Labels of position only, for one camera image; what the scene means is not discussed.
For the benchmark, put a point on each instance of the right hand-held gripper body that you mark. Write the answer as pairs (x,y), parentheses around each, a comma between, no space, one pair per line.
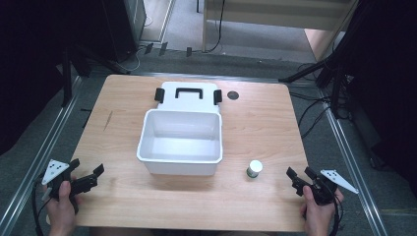
(323,188)

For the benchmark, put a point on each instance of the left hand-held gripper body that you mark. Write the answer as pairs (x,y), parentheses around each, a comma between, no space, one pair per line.
(77,185)

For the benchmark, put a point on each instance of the small white bottle green label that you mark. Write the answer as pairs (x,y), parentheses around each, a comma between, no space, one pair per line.
(254,168)

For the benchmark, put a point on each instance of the white plastic storage box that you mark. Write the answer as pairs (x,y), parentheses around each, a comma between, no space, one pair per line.
(180,141)

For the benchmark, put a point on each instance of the person's right hand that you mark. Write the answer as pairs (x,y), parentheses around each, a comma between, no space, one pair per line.
(318,216)

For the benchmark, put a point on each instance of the person's left hand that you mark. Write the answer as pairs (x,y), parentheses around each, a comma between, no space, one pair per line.
(62,209)

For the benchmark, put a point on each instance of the black metal stand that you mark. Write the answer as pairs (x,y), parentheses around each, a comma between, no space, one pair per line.
(67,78)

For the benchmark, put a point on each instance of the black round table grommet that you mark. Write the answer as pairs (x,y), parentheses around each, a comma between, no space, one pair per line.
(233,95)

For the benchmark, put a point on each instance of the black tripod stand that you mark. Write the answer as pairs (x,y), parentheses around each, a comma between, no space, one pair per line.
(327,70)

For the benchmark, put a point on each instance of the dark curtain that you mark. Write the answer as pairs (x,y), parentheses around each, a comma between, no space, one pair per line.
(29,65)
(387,82)

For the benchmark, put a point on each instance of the black computer tower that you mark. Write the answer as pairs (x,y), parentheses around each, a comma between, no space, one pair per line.
(126,26)

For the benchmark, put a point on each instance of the metal floor rail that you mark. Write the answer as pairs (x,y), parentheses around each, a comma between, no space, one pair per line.
(36,160)
(354,164)

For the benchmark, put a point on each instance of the light wooden furniture frame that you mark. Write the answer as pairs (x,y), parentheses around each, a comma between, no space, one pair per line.
(262,14)

